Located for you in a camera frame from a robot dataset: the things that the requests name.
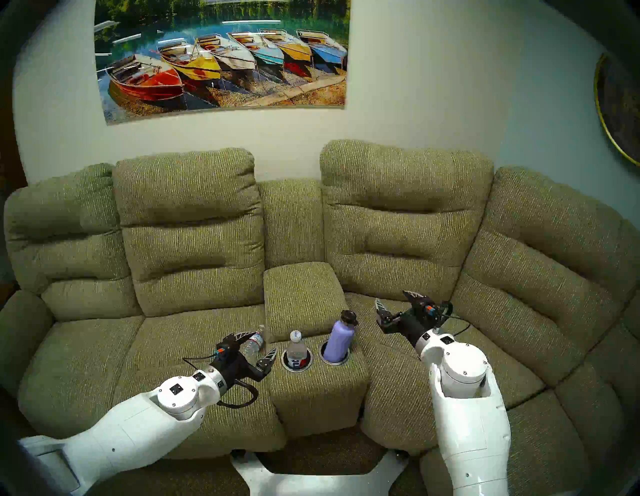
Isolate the round gold-rimmed wall decor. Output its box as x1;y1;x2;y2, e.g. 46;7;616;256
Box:
593;52;640;167

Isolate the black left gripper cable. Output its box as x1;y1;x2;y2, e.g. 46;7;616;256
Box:
182;355;260;410

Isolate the purple metal bottle black cap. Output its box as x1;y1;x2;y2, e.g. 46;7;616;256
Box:
322;310;359;364

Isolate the olive green sofa console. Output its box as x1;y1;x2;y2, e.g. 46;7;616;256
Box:
262;261;371;440

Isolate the clear bottle white red label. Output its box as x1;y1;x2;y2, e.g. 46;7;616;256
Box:
241;325;266;365

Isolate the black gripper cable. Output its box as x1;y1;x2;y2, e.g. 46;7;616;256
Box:
435;300;472;338
182;355;260;410

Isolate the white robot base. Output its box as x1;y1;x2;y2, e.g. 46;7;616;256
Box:
230;449;410;496

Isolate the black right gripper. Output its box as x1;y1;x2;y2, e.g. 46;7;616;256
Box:
374;290;453;349

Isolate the colourful boats wall picture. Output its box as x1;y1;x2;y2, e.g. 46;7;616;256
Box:
94;0;352;126

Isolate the silver-rimmed black cup holder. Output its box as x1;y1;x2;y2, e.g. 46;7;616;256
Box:
280;347;314;373
318;340;351;366

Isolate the olive green fabric sofa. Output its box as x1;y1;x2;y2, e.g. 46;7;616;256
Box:
0;139;640;496

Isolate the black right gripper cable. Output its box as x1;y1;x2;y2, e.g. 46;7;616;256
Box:
435;300;472;338

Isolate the clear bottle blue red label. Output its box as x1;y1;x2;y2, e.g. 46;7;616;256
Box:
286;330;309;370

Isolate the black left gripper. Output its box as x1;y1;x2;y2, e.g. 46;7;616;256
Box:
210;331;279;392

